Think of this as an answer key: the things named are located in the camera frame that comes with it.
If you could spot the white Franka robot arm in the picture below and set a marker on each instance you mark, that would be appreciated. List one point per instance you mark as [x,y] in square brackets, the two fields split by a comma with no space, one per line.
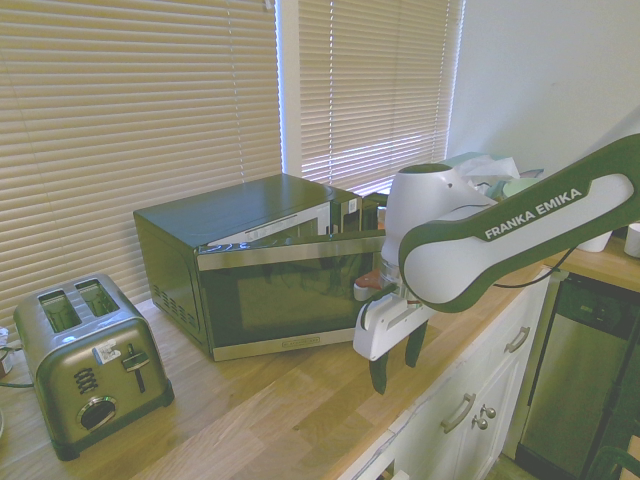
[450,260]

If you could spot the white cup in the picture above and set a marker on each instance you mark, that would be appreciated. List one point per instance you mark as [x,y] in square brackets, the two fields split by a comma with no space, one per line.
[595,242]

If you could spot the stainless two-slot toaster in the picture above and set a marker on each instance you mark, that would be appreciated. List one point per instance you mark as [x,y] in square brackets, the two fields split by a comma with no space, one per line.
[95,360]

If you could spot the wide beige window blind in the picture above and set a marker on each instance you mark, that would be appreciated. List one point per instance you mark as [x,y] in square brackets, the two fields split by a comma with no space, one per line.
[125,125]

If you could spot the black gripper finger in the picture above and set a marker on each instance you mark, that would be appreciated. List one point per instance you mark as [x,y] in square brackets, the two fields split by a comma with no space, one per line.
[380,375]
[415,347]

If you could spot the microwave door with glass window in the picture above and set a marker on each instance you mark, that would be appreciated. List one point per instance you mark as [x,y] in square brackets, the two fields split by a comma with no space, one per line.
[280,295]

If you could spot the narrow beige window blind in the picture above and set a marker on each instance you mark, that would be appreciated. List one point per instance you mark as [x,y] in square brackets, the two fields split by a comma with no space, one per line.
[375,90]

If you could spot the round metal cabinet knob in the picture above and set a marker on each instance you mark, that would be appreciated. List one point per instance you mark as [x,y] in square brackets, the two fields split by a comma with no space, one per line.
[490,411]
[480,423]

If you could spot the black stainless microwave body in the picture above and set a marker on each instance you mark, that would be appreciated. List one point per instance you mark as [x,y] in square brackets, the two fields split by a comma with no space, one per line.
[240,202]

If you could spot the white kitchen cabinet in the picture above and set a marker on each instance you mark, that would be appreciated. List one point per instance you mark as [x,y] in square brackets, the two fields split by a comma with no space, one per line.
[480,370]

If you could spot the stainless steel dishwasher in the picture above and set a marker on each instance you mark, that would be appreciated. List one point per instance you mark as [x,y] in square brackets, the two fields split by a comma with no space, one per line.
[575,360]

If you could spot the white container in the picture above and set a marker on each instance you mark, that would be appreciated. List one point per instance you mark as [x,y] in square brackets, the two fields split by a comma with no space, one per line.
[633,241]

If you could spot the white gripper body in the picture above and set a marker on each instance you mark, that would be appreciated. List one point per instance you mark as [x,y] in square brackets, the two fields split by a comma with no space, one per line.
[382,327]

